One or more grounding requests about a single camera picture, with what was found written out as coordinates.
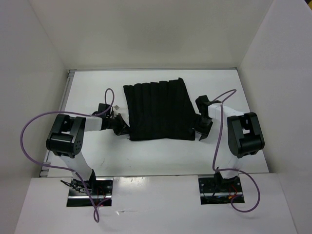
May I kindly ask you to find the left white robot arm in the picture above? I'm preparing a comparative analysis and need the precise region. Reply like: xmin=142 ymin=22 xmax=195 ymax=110
xmin=46 ymin=114 xmax=130 ymax=195

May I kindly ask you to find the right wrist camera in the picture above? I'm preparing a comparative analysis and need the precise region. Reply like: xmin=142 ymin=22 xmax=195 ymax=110
xmin=195 ymin=95 xmax=210 ymax=113

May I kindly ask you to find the black pleated skirt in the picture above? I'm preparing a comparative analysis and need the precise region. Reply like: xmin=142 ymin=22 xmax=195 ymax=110
xmin=123 ymin=78 xmax=196 ymax=141

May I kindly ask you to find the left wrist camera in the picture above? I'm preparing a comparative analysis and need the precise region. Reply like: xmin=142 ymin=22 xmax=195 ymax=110
xmin=97 ymin=103 xmax=120 ymax=115

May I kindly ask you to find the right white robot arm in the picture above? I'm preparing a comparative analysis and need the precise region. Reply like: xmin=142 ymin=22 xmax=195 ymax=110
xmin=194 ymin=101 xmax=265 ymax=192

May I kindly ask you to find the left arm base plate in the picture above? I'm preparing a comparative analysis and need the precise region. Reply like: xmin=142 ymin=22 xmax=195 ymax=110
xmin=61 ymin=177 xmax=114 ymax=207

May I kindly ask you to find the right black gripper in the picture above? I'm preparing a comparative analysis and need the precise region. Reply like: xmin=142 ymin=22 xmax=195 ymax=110
xmin=189 ymin=113 xmax=214 ymax=140

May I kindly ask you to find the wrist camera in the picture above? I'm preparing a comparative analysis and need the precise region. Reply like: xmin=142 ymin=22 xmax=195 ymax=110
xmin=195 ymin=95 xmax=210 ymax=113
xmin=97 ymin=103 xmax=120 ymax=115

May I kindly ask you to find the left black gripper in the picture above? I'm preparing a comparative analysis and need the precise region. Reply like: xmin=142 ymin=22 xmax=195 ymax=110
xmin=106 ymin=113 xmax=134 ymax=136

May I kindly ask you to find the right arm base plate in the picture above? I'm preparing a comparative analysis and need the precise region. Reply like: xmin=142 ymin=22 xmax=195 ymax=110
xmin=198 ymin=176 xmax=245 ymax=205

